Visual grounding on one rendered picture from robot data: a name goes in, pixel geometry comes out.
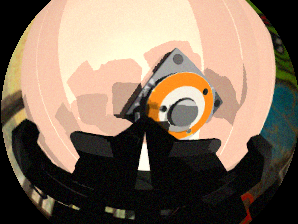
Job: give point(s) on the orange round plate with holes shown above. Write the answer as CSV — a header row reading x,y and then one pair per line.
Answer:
x,y
172,88

